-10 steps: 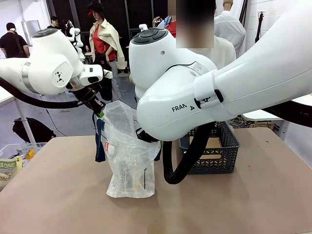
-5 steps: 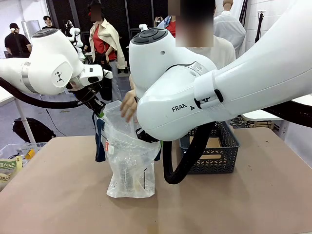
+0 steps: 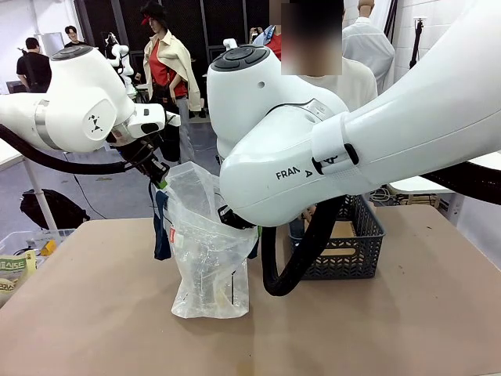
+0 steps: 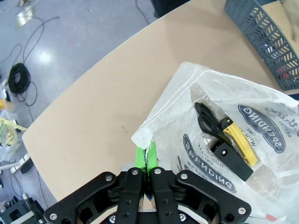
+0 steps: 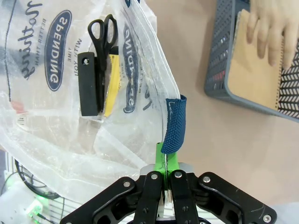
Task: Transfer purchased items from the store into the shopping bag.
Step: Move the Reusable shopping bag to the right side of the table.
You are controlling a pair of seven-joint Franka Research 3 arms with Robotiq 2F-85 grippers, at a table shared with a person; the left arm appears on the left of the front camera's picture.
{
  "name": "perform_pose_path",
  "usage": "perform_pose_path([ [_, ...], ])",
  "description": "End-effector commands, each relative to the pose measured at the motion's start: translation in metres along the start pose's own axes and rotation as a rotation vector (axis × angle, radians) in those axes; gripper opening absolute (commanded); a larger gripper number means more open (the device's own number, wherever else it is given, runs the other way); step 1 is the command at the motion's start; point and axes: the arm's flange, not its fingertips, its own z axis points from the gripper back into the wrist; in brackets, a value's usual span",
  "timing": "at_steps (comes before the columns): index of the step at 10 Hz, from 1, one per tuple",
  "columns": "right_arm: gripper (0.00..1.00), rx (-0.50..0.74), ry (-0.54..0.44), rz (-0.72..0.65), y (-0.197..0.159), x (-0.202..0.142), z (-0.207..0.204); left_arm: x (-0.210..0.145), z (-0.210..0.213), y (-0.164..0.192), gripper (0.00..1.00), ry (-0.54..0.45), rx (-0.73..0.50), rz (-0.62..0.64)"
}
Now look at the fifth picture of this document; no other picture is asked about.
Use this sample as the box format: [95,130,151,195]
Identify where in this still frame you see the black white chevron notebook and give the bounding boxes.
[277,45,299,115]

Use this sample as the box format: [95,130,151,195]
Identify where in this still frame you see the black handled scissors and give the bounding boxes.
[87,14,118,113]

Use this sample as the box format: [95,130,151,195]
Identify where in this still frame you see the thin black cable loop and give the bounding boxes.
[13,158,67,204]

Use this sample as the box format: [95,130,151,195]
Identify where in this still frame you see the white device with green light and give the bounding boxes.
[0,186,47,224]

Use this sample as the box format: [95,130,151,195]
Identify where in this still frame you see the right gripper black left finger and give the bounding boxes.
[60,142,168,224]

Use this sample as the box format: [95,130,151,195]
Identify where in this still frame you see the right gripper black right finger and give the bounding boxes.
[164,151,277,224]

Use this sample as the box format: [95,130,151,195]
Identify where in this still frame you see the translucent shopping bag navy handles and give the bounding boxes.
[0,0,189,199]

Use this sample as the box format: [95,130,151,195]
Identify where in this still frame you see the kraft spiral notebook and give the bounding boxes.
[227,8,287,112]

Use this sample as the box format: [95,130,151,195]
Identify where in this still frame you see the yellow utility knife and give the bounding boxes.
[103,46,121,118]

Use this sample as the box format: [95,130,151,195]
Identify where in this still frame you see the person's right hand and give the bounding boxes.
[246,0,299,69]

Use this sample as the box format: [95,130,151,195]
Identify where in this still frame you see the black rectangular case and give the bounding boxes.
[77,52,99,117]

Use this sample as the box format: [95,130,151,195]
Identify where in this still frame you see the grey perforated plastic basket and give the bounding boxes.
[203,0,299,124]

